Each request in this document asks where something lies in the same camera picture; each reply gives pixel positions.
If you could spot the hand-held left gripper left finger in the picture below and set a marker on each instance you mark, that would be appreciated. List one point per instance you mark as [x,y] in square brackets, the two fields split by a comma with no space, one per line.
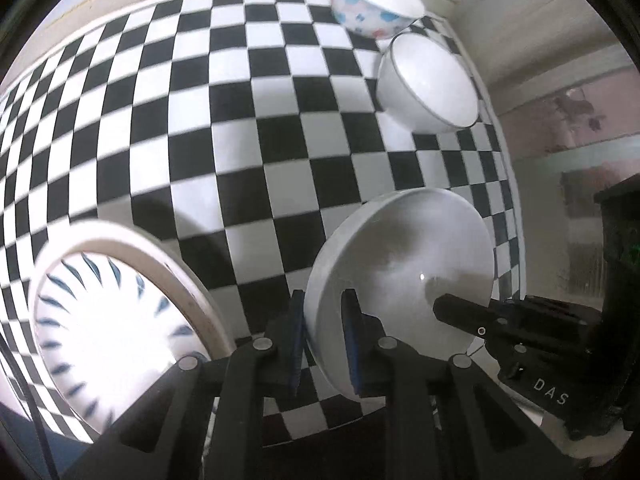
[298,340]

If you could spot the black and white checkered tablecloth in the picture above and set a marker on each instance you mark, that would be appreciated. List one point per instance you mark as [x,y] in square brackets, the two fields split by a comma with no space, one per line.
[250,135]

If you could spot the white bowl with dark rim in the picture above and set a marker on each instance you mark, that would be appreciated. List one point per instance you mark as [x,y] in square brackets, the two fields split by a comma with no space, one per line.
[425,80]

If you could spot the glass sliding door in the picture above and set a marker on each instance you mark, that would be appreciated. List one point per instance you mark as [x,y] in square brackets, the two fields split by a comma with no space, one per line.
[550,185]

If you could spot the white plate with grey flower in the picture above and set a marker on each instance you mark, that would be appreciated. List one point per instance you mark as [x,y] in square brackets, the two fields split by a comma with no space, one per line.
[198,301]

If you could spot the white bowl with grey flower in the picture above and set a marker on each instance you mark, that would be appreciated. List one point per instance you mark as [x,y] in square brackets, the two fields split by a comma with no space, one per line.
[400,260]

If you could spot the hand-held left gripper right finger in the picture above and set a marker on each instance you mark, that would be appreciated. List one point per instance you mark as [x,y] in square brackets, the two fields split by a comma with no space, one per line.
[351,340]

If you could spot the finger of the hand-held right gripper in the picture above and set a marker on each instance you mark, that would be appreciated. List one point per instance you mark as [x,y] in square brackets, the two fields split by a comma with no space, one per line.
[460,314]

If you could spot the white bowl with coloured dots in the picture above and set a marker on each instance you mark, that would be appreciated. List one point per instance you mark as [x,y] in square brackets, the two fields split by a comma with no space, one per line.
[370,10]

